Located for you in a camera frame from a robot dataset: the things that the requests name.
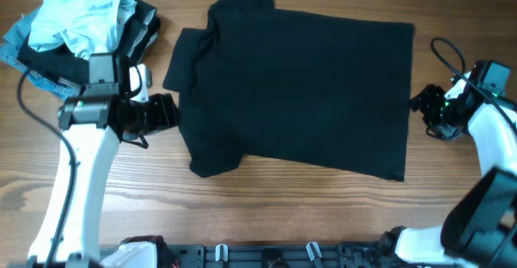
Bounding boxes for folded blue denim jeans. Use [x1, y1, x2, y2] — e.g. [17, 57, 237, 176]
[0, 11, 82, 103]

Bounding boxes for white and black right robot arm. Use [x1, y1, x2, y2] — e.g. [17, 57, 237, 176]
[374, 61, 516, 267]

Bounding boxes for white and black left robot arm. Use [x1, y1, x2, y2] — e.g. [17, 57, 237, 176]
[24, 53, 179, 267]

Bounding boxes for black t-shirt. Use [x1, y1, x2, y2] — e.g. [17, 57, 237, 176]
[162, 0, 414, 181]

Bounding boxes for light blue crumpled garment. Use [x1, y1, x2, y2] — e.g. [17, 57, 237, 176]
[28, 0, 137, 60]

